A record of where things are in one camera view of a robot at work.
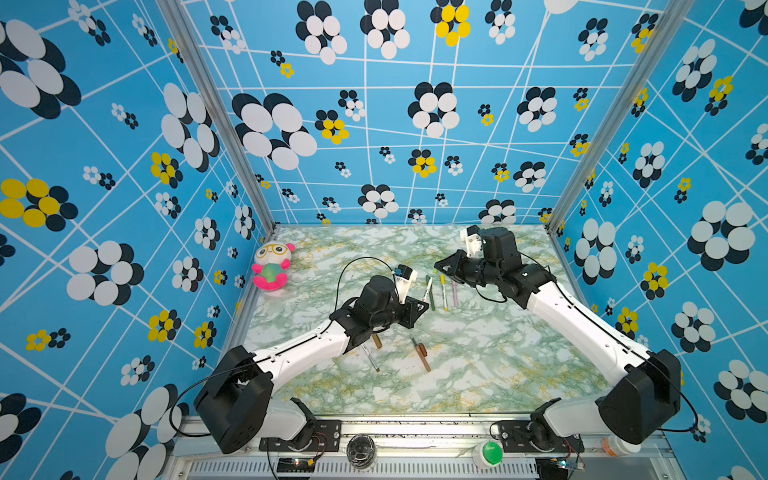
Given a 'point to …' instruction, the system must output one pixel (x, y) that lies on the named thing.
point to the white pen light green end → (429, 281)
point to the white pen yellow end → (443, 280)
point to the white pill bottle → (616, 446)
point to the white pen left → (373, 363)
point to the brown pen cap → (376, 340)
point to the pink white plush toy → (272, 260)
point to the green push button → (488, 454)
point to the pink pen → (455, 293)
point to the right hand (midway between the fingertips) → (436, 265)
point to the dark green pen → (431, 297)
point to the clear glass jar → (361, 451)
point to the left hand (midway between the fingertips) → (429, 305)
